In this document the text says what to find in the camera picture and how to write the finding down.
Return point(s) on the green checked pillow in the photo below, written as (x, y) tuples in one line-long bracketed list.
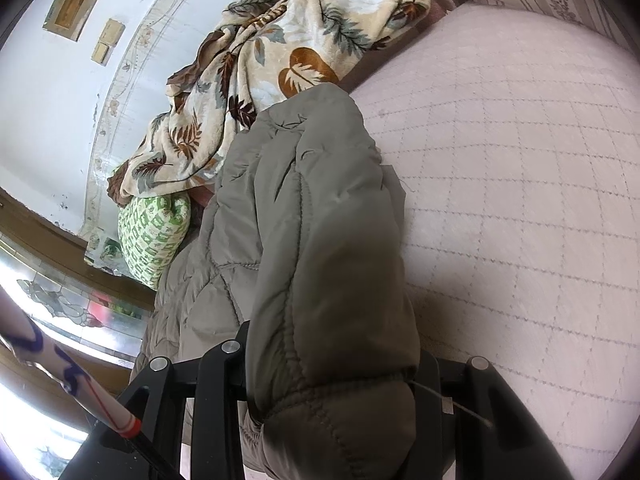
[(150, 240)]

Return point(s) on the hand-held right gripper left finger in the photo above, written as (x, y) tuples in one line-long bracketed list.
[(220, 375)]

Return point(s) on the small beige wall switch box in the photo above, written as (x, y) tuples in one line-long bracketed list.
[(101, 53)]

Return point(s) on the large beige wall switch box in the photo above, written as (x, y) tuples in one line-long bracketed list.
[(112, 32)]

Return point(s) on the wooden door frame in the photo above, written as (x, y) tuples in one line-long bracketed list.
[(75, 230)]

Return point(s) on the long thin pole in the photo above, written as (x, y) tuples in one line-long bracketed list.
[(65, 365)]

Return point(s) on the wooden framed wall plaque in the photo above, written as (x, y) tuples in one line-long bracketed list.
[(80, 0)]

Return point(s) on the leaf print fleece blanket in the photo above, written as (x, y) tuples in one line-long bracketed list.
[(280, 35)]

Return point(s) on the stained glass door panel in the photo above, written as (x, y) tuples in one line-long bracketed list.
[(60, 305)]

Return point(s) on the olive quilted hooded jacket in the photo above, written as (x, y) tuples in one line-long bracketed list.
[(325, 260)]

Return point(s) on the bed with pink quilted sheet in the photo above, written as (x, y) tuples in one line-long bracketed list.
[(525, 210)]

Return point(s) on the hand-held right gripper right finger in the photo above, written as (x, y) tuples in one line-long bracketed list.
[(430, 385)]

